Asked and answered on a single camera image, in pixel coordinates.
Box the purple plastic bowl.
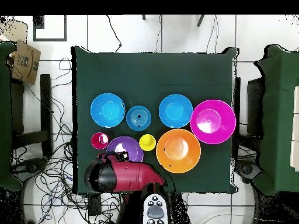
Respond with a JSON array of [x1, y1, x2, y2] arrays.
[[106, 135, 144, 163]]

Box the blue plastic bowl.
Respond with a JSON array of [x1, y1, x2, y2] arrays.
[[158, 93, 194, 129], [90, 93, 126, 128]]

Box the black computer tower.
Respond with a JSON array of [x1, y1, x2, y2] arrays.
[[246, 77, 266, 137]]

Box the small teal blue bowl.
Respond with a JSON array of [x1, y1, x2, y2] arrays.
[[126, 105, 152, 132]]

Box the yellow plastic cup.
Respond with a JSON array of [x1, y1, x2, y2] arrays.
[[138, 134, 157, 152]]

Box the large orange plastic bowl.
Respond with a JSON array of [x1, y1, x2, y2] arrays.
[[155, 128, 201, 174]]

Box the dark green tablecloth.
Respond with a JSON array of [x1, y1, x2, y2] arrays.
[[71, 45, 239, 194]]

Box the red plastic cup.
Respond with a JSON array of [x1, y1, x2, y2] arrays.
[[91, 132, 110, 151]]

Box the large pink plastic bowl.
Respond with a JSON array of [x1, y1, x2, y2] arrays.
[[190, 99, 237, 145]]

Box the green cloth covered side table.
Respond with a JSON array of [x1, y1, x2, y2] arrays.
[[253, 44, 299, 197], [0, 41, 24, 193]]

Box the printed cardboard box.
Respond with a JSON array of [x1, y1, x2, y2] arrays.
[[11, 40, 42, 85]]

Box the plain cardboard box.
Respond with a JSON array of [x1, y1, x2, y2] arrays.
[[0, 18, 29, 44]]

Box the black floor cable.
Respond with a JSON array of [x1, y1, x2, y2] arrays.
[[106, 15, 123, 53]]

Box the tangle of cables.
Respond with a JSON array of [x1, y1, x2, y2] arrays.
[[10, 57, 122, 224]]

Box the dark wooden stool frame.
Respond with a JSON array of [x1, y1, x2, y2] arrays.
[[10, 73, 53, 157], [233, 76, 241, 160]]

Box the black square frame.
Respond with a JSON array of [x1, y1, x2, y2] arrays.
[[33, 15, 68, 42]]

